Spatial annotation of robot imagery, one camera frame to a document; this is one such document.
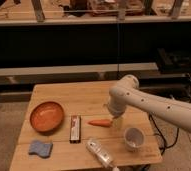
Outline orange chili pepper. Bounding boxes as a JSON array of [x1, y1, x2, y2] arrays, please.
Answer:
[[88, 119, 112, 127]]

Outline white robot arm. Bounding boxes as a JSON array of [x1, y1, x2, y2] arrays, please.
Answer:
[[107, 75, 191, 133]]

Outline white paper cup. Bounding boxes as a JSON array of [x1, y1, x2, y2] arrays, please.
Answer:
[[123, 127, 145, 151]]

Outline white plastic bottle lying down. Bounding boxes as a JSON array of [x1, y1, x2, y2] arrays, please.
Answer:
[[86, 138, 120, 171]]

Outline orange round bowl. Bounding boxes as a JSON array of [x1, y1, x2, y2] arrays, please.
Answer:
[[30, 101, 64, 133]]

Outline blue sponge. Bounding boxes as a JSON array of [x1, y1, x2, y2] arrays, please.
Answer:
[[28, 140, 53, 158]]

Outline wooden shelf with clutter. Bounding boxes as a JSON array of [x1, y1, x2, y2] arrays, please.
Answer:
[[0, 0, 191, 26]]

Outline black cables on floor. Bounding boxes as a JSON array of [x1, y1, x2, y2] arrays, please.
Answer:
[[148, 74, 191, 171]]

